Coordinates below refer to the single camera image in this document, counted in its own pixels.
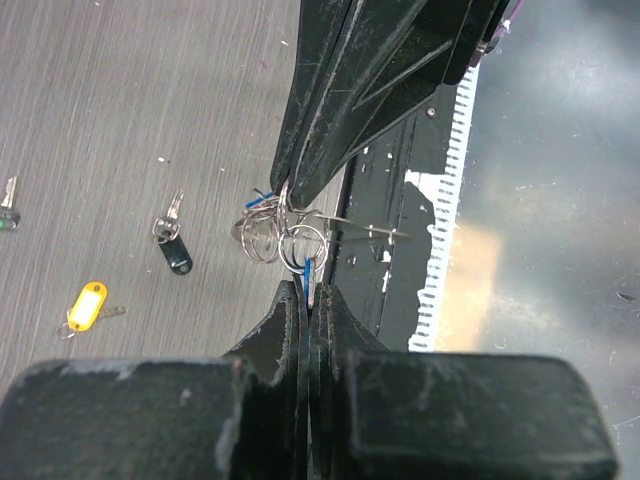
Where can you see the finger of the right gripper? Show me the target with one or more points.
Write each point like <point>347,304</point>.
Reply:
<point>403,52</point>
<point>319,125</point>

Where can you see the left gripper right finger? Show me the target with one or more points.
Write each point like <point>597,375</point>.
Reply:
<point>383,414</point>

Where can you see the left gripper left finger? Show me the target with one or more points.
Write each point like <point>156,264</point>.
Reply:
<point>239,416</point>

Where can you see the blue tagged key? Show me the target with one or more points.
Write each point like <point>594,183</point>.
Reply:
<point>271,231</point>

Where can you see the yellow tagged key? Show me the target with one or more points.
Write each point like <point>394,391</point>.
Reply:
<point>87,309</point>

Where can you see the black tagged key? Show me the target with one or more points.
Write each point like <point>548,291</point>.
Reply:
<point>166,234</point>

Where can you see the green tagged key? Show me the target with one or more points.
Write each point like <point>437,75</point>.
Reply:
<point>10,217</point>

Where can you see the white slotted cable duct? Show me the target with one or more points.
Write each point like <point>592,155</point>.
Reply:
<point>443,191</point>

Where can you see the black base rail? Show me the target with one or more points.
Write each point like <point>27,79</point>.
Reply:
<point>384,244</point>

